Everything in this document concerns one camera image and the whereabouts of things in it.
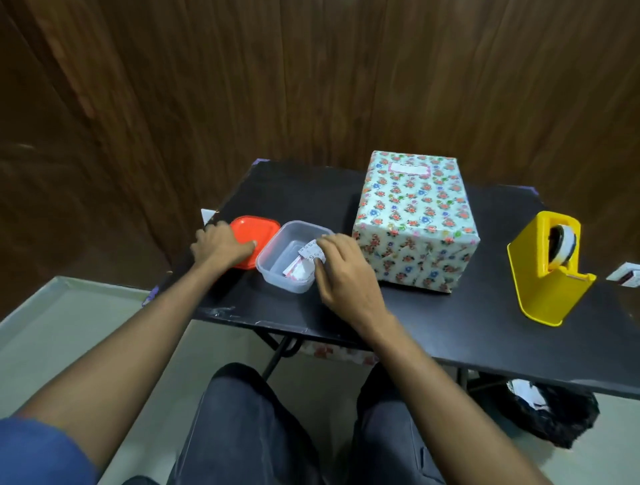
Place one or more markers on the person's left hand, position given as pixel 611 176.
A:
pixel 217 247

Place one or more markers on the person's right hand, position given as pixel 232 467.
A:
pixel 347 282

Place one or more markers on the person's right thumb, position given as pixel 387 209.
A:
pixel 320 280

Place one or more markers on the person's left thumb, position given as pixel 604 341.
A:
pixel 247 248

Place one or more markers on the orange plastic lid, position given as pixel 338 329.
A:
pixel 260 230

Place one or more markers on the white printed paper slip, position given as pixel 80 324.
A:
pixel 307 249

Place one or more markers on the person's left forearm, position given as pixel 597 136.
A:
pixel 125 349

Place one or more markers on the person's right forearm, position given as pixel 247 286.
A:
pixel 440 399

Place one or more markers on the folded paper slips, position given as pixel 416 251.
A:
pixel 297 270

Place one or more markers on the clear plastic container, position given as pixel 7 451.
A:
pixel 285 240

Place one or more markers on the white triangular paper piece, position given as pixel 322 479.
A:
pixel 207 216

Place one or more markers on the floral wrapping paper scrap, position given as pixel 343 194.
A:
pixel 330 352

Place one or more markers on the floral wrapped gift box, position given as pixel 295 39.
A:
pixel 410 220

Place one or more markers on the dark grey trousers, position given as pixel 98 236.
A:
pixel 250 429

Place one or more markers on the yellow tape dispenser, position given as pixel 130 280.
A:
pixel 545 295

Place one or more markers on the crumpled white paper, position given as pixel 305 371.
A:
pixel 527 394

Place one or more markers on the clear tape roll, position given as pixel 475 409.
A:
pixel 564 246

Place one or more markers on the black plastic bag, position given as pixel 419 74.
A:
pixel 565 414

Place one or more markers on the blue shirt sleeve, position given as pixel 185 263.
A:
pixel 40 454

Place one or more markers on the black metal table frame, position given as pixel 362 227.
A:
pixel 280 352

